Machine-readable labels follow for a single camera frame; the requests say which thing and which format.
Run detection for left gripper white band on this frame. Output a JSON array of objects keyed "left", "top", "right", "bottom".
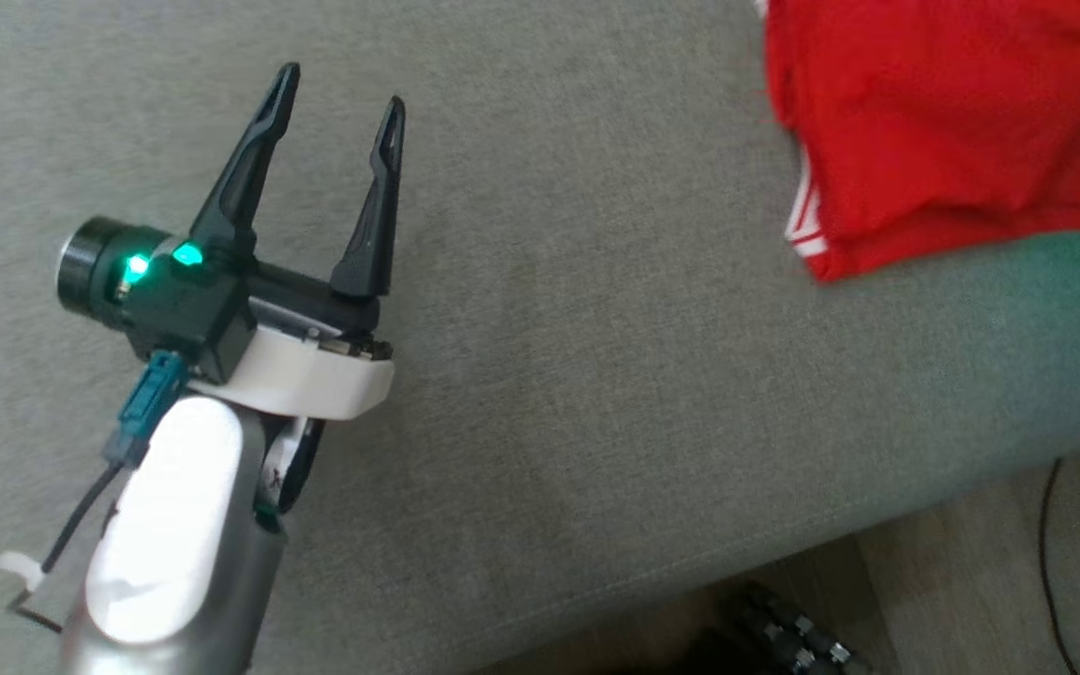
[{"left": 188, "top": 63, "right": 407, "bottom": 421}]

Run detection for red shorts with white trim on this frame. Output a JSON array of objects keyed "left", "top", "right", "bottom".
[{"left": 763, "top": 0, "right": 1080, "bottom": 282}]

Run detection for grey sofa seat cushion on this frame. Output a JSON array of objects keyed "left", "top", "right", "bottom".
[{"left": 0, "top": 0, "right": 1080, "bottom": 675}]

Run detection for left camera cable teal plug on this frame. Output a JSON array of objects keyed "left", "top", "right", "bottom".
[{"left": 10, "top": 352, "right": 189, "bottom": 624}]

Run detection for black floor cable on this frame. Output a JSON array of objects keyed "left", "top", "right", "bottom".
[{"left": 1037, "top": 455, "right": 1080, "bottom": 675}]

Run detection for white cable tag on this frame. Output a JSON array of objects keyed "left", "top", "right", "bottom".
[{"left": 0, "top": 551, "right": 46, "bottom": 593}]

